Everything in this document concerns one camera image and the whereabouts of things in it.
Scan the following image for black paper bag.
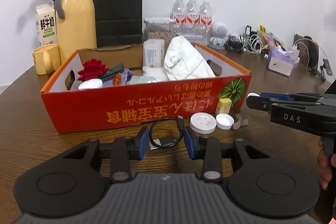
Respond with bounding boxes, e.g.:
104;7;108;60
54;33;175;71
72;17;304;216
93;0;143;48

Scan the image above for white robot toy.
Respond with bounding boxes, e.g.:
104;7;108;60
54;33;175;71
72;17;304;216
209;22;228;50

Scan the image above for purple tissue pack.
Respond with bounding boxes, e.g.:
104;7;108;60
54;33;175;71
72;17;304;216
267;46;299;77

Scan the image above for white plastic bag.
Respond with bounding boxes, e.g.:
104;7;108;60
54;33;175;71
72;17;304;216
163;36;215;81

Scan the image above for small white round cap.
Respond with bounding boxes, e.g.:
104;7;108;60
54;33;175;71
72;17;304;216
216;113;235;130

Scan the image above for water bottle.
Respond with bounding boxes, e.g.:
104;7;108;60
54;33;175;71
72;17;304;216
200;0;213;36
171;0;186;33
186;0;199;32

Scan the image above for yellow white alpaca plush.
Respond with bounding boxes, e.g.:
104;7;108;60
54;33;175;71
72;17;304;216
142;67;169;82

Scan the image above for clear nut storage container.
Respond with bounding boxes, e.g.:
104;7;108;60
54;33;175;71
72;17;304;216
143;18;175;43

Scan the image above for tangle of charger cables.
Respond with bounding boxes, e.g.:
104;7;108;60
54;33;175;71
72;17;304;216
223;25;268;55

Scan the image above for small white capped vial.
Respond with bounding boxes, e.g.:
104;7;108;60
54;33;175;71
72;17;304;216
232;113;249;130

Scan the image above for small white tin box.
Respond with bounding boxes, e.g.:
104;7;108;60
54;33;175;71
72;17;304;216
179;34;207;45

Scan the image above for iridescent green bundle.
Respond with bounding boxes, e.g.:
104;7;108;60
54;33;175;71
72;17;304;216
126;76;158;85

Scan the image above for red artificial rose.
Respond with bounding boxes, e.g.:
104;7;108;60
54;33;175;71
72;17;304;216
77;59;108;82

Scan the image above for translucent plastic container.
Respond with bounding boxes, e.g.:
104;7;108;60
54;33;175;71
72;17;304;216
143;39;165;68

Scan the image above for person's right hand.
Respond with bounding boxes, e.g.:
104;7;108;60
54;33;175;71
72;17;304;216
317;138;335;190

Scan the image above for water bottle right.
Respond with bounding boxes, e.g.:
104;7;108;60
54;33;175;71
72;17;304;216
200;0;213;36

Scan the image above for yellow ceramic mug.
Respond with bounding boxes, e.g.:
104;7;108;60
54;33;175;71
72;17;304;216
32;44;61;76

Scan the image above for yellow thermos jug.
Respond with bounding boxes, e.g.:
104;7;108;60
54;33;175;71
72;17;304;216
54;0;97;63

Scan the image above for purple fabric pouch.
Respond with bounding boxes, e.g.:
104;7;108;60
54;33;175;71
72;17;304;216
103;69;134;87

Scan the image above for thin black usb cable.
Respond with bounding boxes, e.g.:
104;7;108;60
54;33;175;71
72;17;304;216
148;115;185;151

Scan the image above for white round disc device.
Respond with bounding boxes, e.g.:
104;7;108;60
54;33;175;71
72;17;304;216
189;113;217;135

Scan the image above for phone on stand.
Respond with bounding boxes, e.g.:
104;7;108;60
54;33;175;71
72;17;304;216
310;59;333;82

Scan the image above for white milk carton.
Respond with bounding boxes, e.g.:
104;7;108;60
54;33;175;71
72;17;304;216
35;3;58;46

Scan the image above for orange candy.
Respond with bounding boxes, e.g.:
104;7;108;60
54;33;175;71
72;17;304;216
112;73;122;86

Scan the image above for red cardboard box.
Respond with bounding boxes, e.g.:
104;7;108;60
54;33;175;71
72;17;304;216
41;44;252;133

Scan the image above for braided black grey cable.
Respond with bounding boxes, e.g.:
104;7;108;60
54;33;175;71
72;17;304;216
98;63;125;83

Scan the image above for water bottle left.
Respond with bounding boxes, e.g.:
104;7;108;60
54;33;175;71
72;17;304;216
171;0;186;33

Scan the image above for large white ribbed lid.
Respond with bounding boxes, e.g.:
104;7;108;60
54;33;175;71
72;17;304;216
78;79;103;90

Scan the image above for colourful snack packet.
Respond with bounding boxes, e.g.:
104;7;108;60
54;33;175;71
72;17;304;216
259;25;285;50

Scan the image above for water bottle middle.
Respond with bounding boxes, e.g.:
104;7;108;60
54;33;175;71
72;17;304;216
186;0;199;32

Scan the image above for yellow eraser block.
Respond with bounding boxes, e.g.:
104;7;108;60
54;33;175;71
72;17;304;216
215;98;232;115

